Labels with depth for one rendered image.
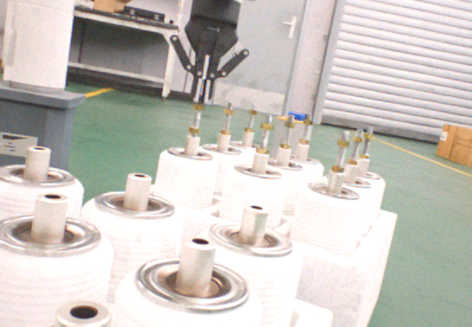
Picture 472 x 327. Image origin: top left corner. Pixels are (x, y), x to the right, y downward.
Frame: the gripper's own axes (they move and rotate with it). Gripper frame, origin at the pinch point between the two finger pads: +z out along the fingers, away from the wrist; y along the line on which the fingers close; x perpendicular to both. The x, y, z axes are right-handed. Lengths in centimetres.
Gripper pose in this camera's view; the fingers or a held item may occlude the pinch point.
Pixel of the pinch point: (201, 90)
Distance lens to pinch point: 79.6
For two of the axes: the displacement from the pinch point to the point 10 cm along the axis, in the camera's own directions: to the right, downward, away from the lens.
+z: -1.8, 9.7, 1.5
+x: 2.2, 1.9, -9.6
